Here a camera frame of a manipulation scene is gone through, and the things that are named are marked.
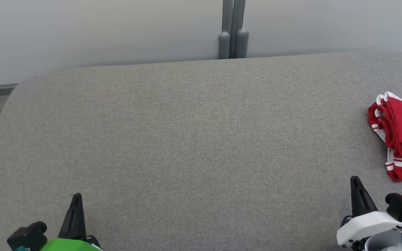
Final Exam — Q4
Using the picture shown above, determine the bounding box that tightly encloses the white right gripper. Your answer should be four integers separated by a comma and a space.
336, 176, 402, 249

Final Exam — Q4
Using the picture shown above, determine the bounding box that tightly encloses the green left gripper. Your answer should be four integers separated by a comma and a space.
39, 193, 104, 251

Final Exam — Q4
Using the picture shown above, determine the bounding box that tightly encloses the grey metal post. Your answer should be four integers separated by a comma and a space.
218, 0, 250, 60

